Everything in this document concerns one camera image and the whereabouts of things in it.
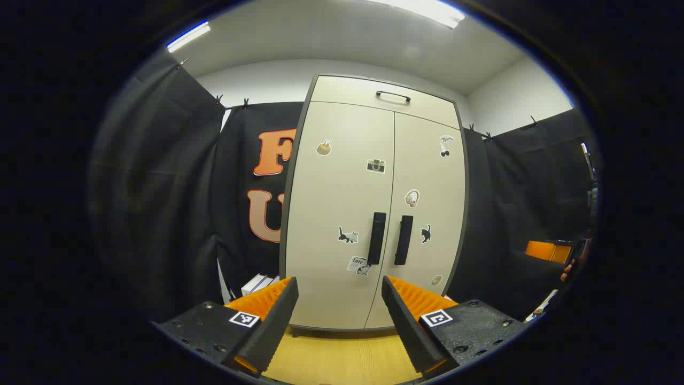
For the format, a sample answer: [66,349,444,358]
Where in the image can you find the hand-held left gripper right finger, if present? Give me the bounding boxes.
[381,275,527,379]

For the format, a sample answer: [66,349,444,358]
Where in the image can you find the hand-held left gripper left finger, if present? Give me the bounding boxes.
[151,276,300,378]

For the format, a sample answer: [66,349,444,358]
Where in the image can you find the cream cabinet door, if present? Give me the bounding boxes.
[365,112,467,329]
[285,102,395,329]

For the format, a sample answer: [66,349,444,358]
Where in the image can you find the cream double-door shoe cabinet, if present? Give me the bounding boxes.
[279,74,470,332]

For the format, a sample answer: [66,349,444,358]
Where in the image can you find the black backdrop cloth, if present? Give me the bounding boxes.
[88,51,599,324]

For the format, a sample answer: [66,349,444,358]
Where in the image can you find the long ceiling light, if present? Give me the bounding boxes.
[374,0,465,29]
[167,21,211,53]

